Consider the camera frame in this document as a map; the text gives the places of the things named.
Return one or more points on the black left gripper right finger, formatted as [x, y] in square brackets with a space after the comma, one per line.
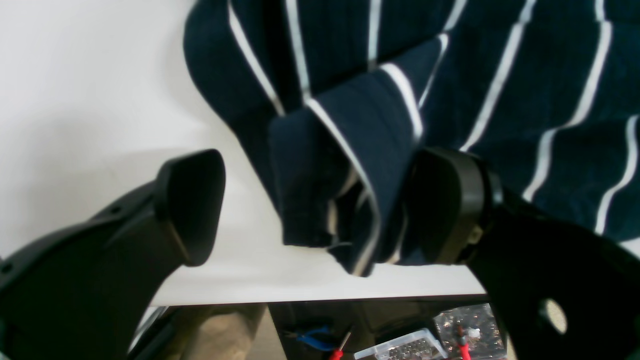
[561, 291]

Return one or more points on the navy white striped T-shirt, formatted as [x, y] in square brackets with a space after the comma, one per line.
[333, 100]

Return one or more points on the clear plastic parts box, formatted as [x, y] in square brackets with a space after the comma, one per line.
[417, 345]

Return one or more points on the blue handled pliers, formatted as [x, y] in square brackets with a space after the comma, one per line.
[316, 337]

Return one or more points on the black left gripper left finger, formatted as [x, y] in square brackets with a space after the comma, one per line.
[80, 293]

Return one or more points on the red handled screwdriver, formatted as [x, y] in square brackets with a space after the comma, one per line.
[338, 352]

